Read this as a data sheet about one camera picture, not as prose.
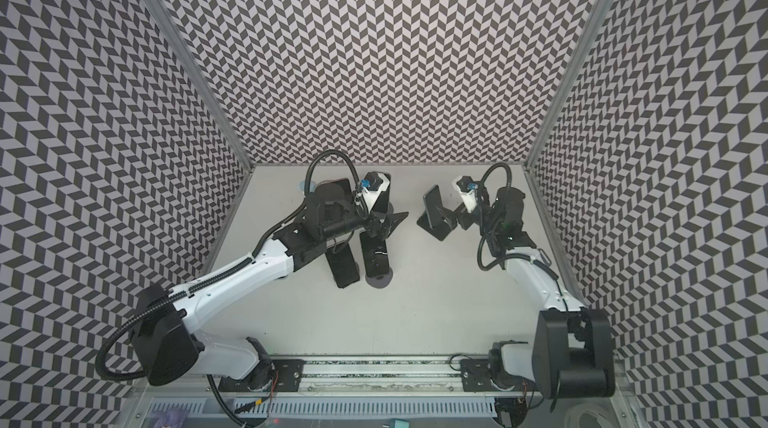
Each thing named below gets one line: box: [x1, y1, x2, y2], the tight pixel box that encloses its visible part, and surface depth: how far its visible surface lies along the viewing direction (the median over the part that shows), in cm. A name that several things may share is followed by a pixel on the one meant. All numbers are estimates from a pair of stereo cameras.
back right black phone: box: [423, 184, 446, 229], surface depth 93 cm
